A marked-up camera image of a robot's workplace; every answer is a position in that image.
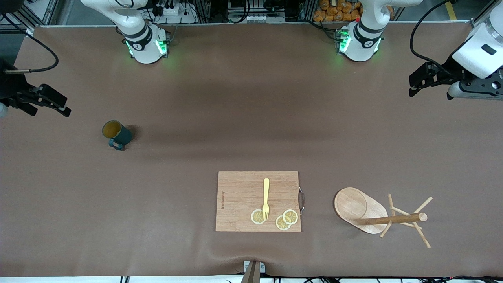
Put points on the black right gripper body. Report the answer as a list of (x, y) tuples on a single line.
[(11, 89)]

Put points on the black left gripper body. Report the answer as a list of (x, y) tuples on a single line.
[(450, 70)]

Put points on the teal cup with yellow inside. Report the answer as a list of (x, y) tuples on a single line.
[(122, 135)]

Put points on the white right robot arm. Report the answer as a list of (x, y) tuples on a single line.
[(143, 43)]

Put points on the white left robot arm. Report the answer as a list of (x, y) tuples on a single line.
[(363, 39)]

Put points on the wooden cup rack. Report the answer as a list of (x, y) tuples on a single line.
[(353, 204)]

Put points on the orange snack packet pile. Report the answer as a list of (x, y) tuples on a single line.
[(334, 13)]

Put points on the brown table mat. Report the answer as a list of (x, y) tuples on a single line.
[(157, 196)]

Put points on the white power strip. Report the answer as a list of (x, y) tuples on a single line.
[(177, 13)]

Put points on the lemon slice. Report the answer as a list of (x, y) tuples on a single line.
[(281, 225), (256, 217), (290, 217)]

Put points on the yellow plastic fork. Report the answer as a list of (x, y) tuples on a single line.
[(266, 188)]

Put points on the aluminium frame post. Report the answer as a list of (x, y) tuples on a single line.
[(480, 16)]

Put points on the aluminium frame rails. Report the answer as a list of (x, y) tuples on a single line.
[(39, 11)]

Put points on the metal bracket clamp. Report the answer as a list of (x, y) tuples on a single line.
[(251, 273)]

